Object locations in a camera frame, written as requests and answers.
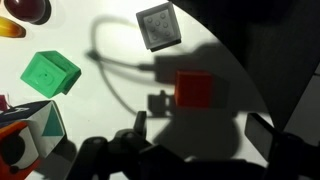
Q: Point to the grey plastic block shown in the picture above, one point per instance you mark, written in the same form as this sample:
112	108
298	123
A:
160	26

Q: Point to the green plastic block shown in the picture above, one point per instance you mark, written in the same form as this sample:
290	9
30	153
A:
46	75

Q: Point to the yellow toy banana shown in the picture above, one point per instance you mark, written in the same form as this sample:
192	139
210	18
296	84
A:
10	28

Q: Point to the dark red toy plum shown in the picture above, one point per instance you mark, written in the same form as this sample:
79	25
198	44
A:
25	8

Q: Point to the plush cube with teal triangle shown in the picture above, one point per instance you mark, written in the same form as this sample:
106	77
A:
40	120

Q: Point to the orange plastic block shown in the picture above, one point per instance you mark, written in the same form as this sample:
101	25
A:
193	90

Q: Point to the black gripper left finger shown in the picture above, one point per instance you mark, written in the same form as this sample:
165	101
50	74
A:
96	156

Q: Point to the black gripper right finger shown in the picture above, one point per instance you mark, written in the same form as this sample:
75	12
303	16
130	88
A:
290	156

